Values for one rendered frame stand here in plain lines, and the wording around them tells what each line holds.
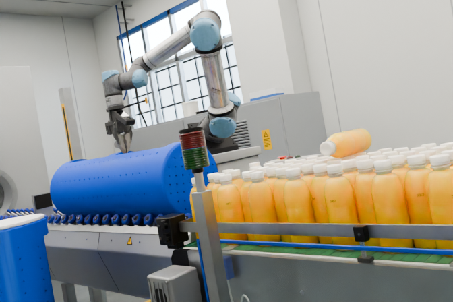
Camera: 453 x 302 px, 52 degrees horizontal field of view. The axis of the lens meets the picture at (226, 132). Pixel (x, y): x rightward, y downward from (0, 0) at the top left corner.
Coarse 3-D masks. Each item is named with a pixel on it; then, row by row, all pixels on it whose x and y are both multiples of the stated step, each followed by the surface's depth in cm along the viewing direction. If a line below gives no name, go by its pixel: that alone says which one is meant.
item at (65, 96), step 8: (64, 88) 292; (64, 96) 291; (64, 104) 292; (72, 104) 295; (64, 112) 293; (72, 112) 294; (64, 120) 294; (72, 120) 293; (72, 128) 293; (72, 136) 292; (72, 144) 291; (72, 152) 292; (80, 152) 294; (104, 296) 294
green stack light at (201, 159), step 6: (186, 150) 113; (192, 150) 113; (198, 150) 113; (204, 150) 114; (186, 156) 113; (192, 156) 113; (198, 156) 113; (204, 156) 114; (186, 162) 114; (192, 162) 113; (198, 162) 113; (204, 162) 114; (186, 168) 114; (192, 168) 113
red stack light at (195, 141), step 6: (192, 132) 113; (198, 132) 113; (180, 138) 115; (186, 138) 113; (192, 138) 113; (198, 138) 113; (204, 138) 115; (186, 144) 113; (192, 144) 113; (198, 144) 113; (204, 144) 114
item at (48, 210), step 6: (48, 192) 262; (36, 198) 256; (42, 198) 258; (48, 198) 260; (36, 204) 256; (42, 204) 258; (48, 204) 260; (36, 210) 256; (42, 210) 259; (48, 210) 261; (48, 216) 261
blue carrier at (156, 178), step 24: (72, 168) 213; (96, 168) 196; (120, 168) 182; (144, 168) 170; (168, 168) 164; (216, 168) 181; (72, 192) 206; (96, 192) 192; (120, 192) 180; (144, 192) 169; (168, 192) 163; (144, 216) 185
